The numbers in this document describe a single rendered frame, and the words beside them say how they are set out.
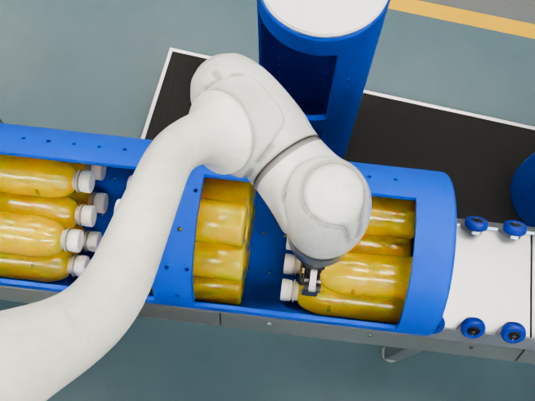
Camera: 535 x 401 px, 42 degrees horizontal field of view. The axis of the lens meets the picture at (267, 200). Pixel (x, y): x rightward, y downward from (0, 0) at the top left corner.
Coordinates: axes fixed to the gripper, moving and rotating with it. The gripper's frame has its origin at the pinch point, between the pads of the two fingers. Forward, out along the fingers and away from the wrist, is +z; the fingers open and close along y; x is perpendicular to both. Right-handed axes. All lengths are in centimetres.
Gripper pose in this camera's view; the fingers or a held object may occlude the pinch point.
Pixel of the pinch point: (310, 266)
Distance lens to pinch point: 116.0
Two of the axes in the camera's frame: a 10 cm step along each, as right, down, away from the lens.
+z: 0.0, 2.9, 9.6
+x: -9.9, -1.1, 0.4
